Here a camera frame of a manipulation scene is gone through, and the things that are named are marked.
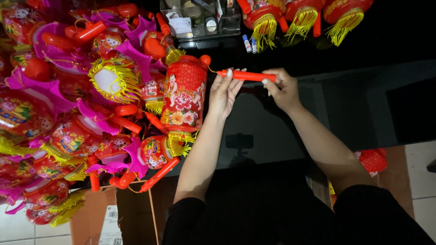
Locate person's right hand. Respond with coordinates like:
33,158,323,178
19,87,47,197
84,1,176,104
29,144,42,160
261,68,304,114

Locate person's left hand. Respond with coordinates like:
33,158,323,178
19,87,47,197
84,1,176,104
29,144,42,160
208,68,247,120

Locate red plastic lantern handle stick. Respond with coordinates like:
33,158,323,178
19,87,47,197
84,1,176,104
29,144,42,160
216,69,277,83

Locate red floral cylinder lantern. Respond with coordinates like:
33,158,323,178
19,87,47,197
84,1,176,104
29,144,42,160
160,54,212,143

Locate red lantern with yellow fringe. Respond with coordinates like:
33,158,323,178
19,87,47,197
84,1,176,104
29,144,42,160
323,0,374,47
243,0,287,52
284,0,328,43

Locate clear plastic organizer box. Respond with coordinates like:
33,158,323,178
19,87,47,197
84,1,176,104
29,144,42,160
159,0,243,44

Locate red patterned round lantern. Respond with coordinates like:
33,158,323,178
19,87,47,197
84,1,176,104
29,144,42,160
354,148,388,178

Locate person's black shirt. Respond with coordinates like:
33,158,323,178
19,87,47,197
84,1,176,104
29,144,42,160
161,160,435,245

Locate heap of red pink lanterns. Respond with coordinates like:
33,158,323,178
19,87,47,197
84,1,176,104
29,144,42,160
0,0,193,227

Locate brown cardboard box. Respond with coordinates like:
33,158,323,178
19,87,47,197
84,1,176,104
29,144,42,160
69,180,161,245

